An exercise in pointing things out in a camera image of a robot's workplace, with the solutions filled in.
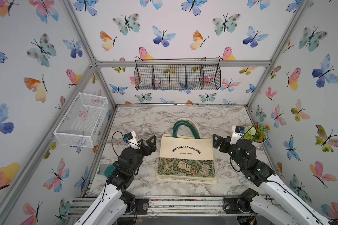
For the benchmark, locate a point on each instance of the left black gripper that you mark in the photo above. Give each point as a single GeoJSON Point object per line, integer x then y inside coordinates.
{"type": "Point", "coordinates": [151, 148]}

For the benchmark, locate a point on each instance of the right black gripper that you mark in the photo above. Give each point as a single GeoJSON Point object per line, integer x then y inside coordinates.
{"type": "Point", "coordinates": [226, 142]}

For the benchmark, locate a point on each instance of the starry night canvas tote bag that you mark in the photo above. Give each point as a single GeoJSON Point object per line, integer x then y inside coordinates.
{"type": "Point", "coordinates": [186, 180]}

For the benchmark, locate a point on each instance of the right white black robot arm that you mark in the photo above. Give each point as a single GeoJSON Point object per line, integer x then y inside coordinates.
{"type": "Point", "coordinates": [292, 211]}

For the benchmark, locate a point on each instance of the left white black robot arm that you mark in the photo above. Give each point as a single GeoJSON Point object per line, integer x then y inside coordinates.
{"type": "Point", "coordinates": [114, 200]}

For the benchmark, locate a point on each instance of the potted artificial flower plant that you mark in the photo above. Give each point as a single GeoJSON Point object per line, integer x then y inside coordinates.
{"type": "Point", "coordinates": [257, 133]}

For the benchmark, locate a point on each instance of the green rubber glove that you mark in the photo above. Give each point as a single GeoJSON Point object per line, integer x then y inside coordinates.
{"type": "Point", "coordinates": [106, 169]}

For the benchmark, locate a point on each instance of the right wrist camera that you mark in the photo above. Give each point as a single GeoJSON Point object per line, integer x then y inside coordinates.
{"type": "Point", "coordinates": [237, 133]}

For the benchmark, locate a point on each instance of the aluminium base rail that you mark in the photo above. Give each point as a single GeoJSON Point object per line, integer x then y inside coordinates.
{"type": "Point", "coordinates": [178, 206]}

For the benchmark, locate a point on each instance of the black wire wall basket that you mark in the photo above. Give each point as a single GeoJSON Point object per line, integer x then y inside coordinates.
{"type": "Point", "coordinates": [177, 74]}

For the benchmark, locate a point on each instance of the white mesh wall basket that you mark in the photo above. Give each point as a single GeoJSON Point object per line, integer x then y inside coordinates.
{"type": "Point", "coordinates": [81, 122]}

